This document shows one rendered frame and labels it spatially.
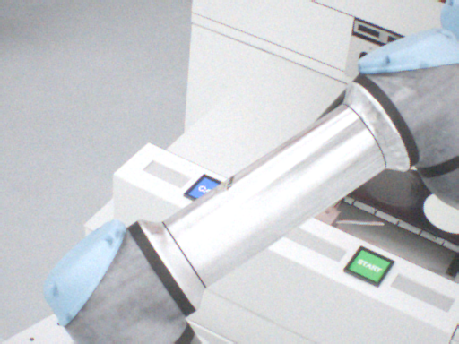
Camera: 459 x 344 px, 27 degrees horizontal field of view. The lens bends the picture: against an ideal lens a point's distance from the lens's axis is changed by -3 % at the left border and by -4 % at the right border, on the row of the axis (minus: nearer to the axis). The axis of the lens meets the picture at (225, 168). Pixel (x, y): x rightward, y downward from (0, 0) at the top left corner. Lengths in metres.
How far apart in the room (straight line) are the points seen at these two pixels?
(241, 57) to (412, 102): 1.04
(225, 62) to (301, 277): 0.81
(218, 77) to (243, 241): 1.11
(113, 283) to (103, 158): 2.00
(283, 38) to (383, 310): 0.80
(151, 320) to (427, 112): 0.36
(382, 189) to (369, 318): 0.30
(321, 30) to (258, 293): 0.67
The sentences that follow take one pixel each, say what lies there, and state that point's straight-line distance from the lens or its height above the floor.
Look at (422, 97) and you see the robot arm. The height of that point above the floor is 1.32.
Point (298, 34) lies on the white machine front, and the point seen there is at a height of 0.89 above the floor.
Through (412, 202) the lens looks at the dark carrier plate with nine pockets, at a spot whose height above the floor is 0.90.
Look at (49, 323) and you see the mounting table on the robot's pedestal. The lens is 1.41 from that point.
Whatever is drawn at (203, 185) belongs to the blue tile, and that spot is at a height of 0.96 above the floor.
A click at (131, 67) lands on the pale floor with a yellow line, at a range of 3.36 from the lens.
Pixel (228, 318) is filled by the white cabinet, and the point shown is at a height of 0.78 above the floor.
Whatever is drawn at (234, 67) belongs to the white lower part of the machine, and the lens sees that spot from 2.05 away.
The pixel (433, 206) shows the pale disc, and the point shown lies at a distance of 1.55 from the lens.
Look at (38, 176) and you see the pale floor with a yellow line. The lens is 2.91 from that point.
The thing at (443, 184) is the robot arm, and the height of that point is 1.23.
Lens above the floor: 1.89
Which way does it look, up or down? 40 degrees down
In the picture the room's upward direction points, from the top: 6 degrees clockwise
